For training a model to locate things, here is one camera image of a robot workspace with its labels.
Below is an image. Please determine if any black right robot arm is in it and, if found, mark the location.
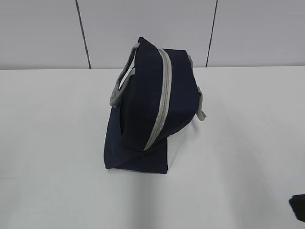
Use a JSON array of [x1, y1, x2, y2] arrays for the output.
[[289, 194, 305, 222]]

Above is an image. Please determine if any navy blue lunch bag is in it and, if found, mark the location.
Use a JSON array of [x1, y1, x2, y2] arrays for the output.
[[103, 37, 206, 174]]

